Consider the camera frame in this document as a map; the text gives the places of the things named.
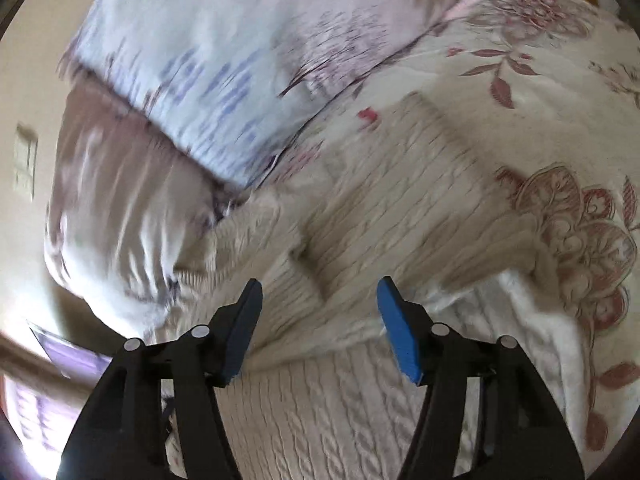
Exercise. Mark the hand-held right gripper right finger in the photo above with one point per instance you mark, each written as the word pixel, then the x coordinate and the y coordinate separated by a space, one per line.
pixel 400 330

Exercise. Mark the white pink wrinkled pillow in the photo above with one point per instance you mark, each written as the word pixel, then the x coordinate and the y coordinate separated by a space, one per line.
pixel 125 220

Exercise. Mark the floral bed sheet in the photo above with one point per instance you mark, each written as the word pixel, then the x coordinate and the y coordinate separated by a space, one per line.
pixel 560 125

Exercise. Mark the pale blue floral pillow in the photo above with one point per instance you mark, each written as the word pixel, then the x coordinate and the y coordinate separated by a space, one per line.
pixel 210 50

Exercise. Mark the wall light switch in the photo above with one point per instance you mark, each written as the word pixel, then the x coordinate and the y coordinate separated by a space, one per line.
pixel 25 160

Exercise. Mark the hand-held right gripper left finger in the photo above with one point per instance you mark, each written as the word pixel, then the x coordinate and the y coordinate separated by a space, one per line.
pixel 246 330

